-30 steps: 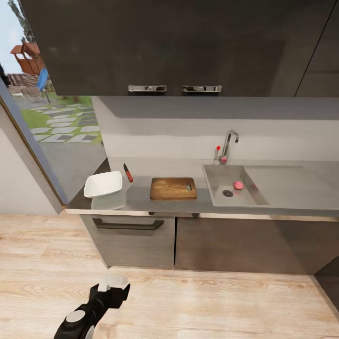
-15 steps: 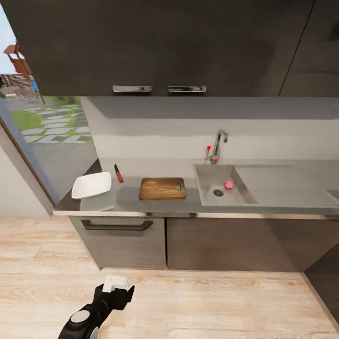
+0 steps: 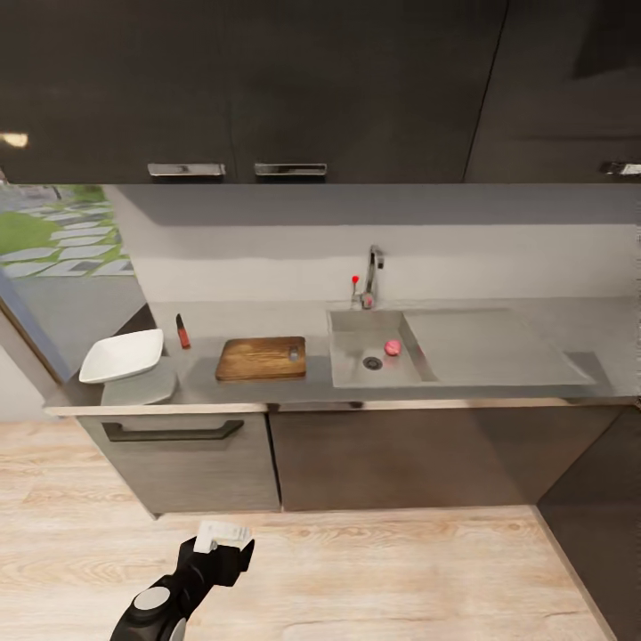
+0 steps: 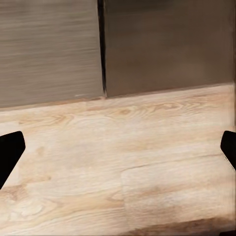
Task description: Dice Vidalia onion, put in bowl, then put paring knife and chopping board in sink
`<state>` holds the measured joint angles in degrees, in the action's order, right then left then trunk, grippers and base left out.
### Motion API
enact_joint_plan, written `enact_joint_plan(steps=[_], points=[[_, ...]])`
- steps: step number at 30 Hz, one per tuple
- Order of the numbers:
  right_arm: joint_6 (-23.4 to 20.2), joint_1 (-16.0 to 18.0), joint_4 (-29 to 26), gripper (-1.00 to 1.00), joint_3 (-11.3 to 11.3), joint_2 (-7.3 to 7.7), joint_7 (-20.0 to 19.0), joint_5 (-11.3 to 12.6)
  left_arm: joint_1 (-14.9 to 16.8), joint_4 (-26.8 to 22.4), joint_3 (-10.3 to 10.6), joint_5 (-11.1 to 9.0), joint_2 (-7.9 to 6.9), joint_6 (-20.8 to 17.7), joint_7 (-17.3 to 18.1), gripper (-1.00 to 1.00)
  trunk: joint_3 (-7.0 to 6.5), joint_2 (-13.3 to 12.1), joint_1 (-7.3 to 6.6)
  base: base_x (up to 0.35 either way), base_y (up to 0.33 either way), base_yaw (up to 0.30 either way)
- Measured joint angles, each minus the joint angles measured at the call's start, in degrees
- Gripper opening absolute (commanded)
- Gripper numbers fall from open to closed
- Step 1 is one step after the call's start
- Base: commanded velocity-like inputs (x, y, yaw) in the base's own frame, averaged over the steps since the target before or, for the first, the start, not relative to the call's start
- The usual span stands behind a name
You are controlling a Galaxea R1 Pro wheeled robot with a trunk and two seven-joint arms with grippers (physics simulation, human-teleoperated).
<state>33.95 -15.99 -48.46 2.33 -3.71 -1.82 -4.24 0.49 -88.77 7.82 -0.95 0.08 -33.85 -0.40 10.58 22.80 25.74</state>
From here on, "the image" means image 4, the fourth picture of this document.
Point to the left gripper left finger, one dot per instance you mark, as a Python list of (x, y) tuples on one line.
[(12, 146)]

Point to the dishwasher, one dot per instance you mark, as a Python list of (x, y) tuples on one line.
[(49, 51)]

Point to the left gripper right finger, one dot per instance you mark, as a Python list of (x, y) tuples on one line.
[(228, 146)]

